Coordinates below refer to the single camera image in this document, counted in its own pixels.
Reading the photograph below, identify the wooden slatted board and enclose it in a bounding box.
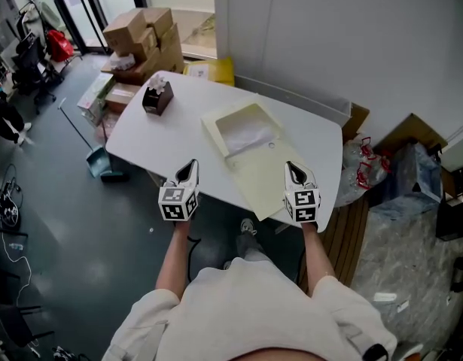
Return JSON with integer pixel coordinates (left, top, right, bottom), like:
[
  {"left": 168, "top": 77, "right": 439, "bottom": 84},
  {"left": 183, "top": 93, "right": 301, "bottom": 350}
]
[{"left": 297, "top": 193, "right": 370, "bottom": 290}]

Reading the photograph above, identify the brown cardboard sheet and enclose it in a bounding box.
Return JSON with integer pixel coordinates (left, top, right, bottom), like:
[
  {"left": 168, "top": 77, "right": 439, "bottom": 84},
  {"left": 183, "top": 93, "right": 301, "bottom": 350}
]
[
  {"left": 373, "top": 112, "right": 449, "bottom": 154},
  {"left": 341, "top": 102, "right": 371, "bottom": 143}
]

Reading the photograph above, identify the clear plastic bag of packs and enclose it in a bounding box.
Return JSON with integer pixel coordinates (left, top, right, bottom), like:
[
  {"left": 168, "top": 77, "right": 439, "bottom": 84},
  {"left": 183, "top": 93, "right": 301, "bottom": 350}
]
[{"left": 94, "top": 108, "right": 122, "bottom": 143}]

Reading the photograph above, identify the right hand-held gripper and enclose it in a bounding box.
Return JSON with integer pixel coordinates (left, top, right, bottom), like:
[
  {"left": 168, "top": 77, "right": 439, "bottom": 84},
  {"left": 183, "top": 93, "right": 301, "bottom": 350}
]
[{"left": 283, "top": 159, "right": 322, "bottom": 230}]

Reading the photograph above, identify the white cabinet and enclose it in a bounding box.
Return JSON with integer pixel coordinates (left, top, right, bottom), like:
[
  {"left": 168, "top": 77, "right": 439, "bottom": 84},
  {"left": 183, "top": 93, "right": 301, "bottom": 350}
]
[{"left": 439, "top": 125, "right": 463, "bottom": 173}]

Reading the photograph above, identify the person's right trouser leg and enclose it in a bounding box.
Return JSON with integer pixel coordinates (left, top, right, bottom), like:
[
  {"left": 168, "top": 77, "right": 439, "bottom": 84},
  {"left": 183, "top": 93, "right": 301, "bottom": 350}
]
[{"left": 236, "top": 232, "right": 276, "bottom": 265}]

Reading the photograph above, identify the white leaning panel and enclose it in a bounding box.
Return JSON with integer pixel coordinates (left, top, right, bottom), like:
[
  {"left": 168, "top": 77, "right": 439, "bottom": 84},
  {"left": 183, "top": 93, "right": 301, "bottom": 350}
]
[{"left": 233, "top": 73, "right": 353, "bottom": 128}]

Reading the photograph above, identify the red bag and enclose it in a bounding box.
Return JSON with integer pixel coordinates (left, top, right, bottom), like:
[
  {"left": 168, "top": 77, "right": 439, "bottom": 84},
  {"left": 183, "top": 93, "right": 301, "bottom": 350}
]
[{"left": 46, "top": 29, "right": 74, "bottom": 63}]

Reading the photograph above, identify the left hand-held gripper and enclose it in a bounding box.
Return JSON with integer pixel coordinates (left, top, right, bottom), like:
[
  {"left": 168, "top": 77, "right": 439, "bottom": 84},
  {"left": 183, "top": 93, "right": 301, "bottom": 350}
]
[{"left": 157, "top": 158, "right": 200, "bottom": 226}]

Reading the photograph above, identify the dark brown tissue box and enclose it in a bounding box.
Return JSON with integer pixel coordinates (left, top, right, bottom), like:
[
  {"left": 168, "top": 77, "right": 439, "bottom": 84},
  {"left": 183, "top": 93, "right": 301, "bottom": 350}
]
[{"left": 142, "top": 80, "right": 175, "bottom": 117}]

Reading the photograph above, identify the person's cream shirt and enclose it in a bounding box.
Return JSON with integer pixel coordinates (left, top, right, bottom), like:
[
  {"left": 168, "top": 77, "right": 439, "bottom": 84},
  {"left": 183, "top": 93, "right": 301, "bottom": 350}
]
[{"left": 102, "top": 256, "right": 398, "bottom": 361}]

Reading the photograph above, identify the black cable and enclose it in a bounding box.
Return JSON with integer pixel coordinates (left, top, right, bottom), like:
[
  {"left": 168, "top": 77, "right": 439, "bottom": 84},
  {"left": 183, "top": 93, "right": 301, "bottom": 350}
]
[{"left": 185, "top": 235, "right": 203, "bottom": 282}]

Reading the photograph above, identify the cream paper envelope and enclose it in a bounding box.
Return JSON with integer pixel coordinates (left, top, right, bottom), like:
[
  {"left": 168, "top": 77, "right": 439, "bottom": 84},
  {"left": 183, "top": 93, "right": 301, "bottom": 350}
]
[{"left": 200, "top": 95, "right": 310, "bottom": 222}]

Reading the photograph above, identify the blue plastic wrapped bundle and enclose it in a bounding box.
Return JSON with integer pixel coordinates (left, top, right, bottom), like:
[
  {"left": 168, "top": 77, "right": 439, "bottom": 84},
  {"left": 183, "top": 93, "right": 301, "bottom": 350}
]
[{"left": 369, "top": 142, "right": 443, "bottom": 213}]

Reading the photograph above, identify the person's right forearm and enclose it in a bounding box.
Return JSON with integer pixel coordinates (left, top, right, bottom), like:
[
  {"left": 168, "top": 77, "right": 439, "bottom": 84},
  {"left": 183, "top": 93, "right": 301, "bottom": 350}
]
[{"left": 300, "top": 227, "right": 337, "bottom": 297}]

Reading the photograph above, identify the white table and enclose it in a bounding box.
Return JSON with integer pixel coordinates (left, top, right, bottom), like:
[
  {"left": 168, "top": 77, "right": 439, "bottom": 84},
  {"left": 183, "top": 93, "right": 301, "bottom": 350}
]
[{"left": 105, "top": 69, "right": 344, "bottom": 234}]

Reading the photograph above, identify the black box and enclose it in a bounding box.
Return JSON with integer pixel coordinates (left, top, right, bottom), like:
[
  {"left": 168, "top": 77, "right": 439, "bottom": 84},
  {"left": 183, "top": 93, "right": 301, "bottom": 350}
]
[{"left": 435, "top": 196, "right": 463, "bottom": 243}]

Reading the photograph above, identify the black framed glass door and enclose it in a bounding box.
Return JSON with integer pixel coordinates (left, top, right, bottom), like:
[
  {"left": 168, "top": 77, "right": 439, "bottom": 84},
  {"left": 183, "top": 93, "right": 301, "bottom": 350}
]
[{"left": 45, "top": 0, "right": 150, "bottom": 55}]

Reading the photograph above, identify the pink patterned tissue pack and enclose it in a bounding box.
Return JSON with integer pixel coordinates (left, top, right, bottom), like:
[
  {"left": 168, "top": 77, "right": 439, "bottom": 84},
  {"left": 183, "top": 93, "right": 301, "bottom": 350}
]
[{"left": 109, "top": 52, "right": 136, "bottom": 71}]

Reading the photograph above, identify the white cable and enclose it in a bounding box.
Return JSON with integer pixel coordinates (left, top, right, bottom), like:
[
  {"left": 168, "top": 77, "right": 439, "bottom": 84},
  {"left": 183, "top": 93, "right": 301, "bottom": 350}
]
[{"left": 0, "top": 231, "right": 33, "bottom": 308}]

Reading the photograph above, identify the power strip with cables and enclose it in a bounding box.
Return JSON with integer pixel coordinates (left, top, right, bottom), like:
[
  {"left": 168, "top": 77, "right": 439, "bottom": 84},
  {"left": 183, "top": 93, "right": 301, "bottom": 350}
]
[{"left": 0, "top": 162, "right": 26, "bottom": 229}]

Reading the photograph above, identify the person's right white shoe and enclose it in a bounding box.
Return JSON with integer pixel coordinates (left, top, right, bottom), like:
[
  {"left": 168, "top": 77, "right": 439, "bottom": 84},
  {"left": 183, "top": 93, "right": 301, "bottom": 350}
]
[{"left": 239, "top": 217, "right": 259, "bottom": 237}]

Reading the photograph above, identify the stack of cardboard boxes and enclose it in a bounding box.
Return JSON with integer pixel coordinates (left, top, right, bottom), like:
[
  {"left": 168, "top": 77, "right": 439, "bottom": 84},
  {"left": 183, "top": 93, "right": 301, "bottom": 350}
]
[{"left": 100, "top": 7, "right": 187, "bottom": 113}]

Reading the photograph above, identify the black office chair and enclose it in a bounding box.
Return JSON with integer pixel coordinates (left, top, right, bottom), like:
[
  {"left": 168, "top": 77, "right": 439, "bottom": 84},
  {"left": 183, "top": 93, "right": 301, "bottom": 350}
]
[{"left": 11, "top": 31, "right": 65, "bottom": 115}]

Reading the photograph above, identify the person's left forearm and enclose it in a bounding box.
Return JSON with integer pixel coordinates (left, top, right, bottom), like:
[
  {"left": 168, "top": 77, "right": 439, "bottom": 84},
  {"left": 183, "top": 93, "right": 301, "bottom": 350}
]
[{"left": 154, "top": 223, "right": 195, "bottom": 299}]

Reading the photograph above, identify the teal dustpan with handle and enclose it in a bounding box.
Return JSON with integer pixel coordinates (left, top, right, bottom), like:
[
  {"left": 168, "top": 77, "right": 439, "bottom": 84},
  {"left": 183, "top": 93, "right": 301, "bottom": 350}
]
[{"left": 56, "top": 96, "right": 114, "bottom": 178}]

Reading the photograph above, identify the green white tissue carton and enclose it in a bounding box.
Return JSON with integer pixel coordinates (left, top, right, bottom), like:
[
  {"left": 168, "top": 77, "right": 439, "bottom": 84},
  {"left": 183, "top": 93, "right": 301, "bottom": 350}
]
[{"left": 77, "top": 72, "right": 116, "bottom": 124}]

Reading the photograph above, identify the large clear water bottle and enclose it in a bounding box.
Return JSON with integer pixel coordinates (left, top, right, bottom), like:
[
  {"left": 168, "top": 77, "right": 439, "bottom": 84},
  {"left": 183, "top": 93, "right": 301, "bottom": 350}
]
[
  {"left": 343, "top": 135, "right": 373, "bottom": 165},
  {"left": 365, "top": 153, "right": 392, "bottom": 188},
  {"left": 335, "top": 159, "right": 370, "bottom": 208}
]

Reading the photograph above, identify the teal broom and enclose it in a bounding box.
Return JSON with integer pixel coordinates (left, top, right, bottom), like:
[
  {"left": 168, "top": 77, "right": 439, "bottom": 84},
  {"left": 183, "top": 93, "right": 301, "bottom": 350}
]
[{"left": 99, "top": 103, "right": 131, "bottom": 184}]

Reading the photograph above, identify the yellow plastic bag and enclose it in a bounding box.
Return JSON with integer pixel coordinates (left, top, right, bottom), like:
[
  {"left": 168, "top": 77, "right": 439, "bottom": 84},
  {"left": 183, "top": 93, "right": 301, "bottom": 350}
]
[{"left": 183, "top": 56, "right": 236, "bottom": 87}]

